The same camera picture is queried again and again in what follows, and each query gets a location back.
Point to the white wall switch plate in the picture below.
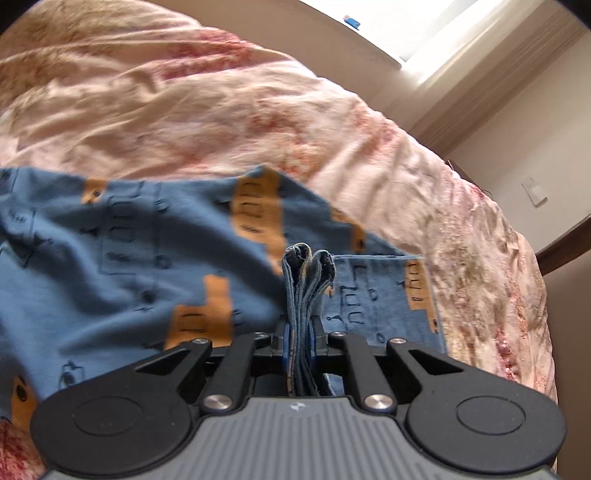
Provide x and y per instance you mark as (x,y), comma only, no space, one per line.
(534,191)

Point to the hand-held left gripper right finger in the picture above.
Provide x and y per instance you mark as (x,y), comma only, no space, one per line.
(314,344)

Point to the sheer white curtain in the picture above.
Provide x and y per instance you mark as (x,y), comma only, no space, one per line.
(448,32)

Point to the beige drape curtain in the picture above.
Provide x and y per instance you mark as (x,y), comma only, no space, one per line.
(498,87)

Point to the small blue box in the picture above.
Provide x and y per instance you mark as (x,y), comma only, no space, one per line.
(353,21)

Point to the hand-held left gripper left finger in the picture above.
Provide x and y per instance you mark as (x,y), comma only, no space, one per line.
(285,344)

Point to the blue printed pants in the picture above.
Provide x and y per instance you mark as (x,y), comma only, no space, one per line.
(161,240)

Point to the pink floral blanket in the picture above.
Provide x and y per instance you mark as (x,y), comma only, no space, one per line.
(231,115)

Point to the dark wooden skirting board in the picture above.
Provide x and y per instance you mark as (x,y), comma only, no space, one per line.
(565,253)

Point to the white windowsill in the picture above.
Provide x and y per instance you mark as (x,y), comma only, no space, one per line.
(369,34)

